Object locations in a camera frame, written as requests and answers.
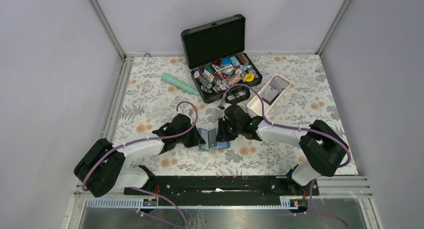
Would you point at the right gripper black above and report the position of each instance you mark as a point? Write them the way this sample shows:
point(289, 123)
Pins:
point(222, 135)

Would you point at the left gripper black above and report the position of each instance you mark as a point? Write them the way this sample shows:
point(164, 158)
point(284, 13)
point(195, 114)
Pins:
point(197, 139)

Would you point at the blue leather card holder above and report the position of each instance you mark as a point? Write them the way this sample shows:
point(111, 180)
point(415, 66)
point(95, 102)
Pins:
point(220, 145)

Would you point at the black VIP card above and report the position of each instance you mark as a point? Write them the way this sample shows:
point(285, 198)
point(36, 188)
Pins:
point(211, 136)

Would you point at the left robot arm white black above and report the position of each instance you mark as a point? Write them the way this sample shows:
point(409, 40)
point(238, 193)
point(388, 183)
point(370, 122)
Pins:
point(106, 168)

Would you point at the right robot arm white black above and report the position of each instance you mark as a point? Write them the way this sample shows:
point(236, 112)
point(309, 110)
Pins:
point(324, 150)

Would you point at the silver VIP card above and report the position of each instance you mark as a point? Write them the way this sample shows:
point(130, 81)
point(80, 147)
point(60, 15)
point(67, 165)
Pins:
point(270, 95)

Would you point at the white plastic card tray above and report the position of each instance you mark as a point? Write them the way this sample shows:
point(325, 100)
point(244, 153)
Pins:
point(257, 107)

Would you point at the yellow round chip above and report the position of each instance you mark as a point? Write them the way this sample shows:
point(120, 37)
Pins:
point(249, 77)

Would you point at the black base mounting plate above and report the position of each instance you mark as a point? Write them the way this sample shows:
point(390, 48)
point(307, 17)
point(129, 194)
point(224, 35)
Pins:
point(223, 190)

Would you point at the mint green cylindrical device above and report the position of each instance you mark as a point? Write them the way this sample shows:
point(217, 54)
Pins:
point(179, 84)

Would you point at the black poker chip case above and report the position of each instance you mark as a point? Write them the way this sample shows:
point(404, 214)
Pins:
point(215, 54)

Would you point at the slotted cable duct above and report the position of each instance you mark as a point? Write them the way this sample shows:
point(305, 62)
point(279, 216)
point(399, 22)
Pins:
point(149, 203)

